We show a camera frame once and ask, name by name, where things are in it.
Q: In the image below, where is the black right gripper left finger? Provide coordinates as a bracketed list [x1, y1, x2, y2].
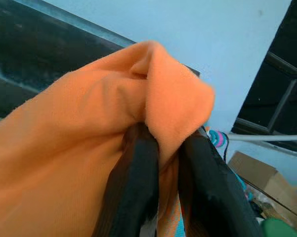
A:
[93, 123, 160, 237]

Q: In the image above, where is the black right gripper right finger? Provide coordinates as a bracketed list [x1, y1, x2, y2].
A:
[179, 126, 262, 237]

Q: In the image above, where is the orange cloth garment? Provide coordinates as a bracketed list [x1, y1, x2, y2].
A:
[0, 39, 216, 237]

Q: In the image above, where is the colourful striped knit cloth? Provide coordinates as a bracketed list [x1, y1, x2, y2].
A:
[204, 126, 230, 161]

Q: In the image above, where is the brown cardboard box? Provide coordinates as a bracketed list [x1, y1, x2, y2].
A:
[227, 151, 297, 226]

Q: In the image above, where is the grey metal pipe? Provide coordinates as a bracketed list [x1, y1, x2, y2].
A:
[227, 133, 297, 143]

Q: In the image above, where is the green plastic object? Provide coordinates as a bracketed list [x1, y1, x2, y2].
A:
[260, 218, 297, 237]

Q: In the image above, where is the dark framed window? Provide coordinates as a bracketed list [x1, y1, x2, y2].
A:
[231, 0, 297, 152]

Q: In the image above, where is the dark glass window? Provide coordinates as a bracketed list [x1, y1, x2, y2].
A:
[0, 0, 201, 119]

